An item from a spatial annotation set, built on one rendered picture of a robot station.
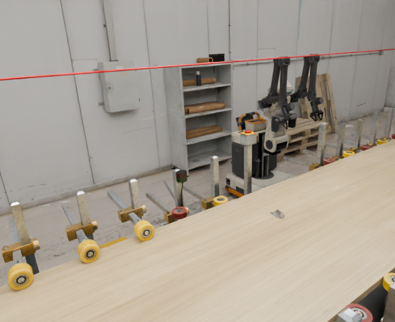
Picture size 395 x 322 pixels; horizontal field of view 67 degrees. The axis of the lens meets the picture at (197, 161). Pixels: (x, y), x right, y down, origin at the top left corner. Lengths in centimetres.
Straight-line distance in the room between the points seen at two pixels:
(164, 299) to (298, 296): 45
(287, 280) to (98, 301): 67
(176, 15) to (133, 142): 185
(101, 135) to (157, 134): 83
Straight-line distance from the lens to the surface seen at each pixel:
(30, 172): 416
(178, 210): 163
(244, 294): 114
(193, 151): 487
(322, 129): 242
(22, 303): 131
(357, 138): 287
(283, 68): 291
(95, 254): 137
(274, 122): 320
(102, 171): 433
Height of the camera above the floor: 169
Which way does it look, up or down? 20 degrees down
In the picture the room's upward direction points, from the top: 3 degrees counter-clockwise
